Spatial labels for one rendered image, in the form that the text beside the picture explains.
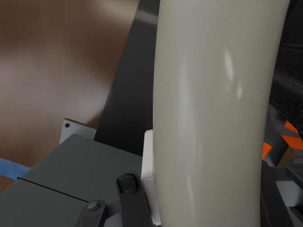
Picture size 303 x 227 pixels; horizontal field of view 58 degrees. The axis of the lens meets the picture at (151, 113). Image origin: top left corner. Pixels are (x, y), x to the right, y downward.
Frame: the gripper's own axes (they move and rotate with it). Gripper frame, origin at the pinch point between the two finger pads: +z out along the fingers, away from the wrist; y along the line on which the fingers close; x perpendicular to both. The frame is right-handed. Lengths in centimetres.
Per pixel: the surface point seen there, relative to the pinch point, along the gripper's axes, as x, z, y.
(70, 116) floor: -18, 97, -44
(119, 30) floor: 11, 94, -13
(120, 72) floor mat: -4, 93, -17
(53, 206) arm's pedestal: -31, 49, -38
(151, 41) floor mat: 4, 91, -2
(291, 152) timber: -47, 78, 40
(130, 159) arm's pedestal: -39, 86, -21
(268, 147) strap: -46, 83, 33
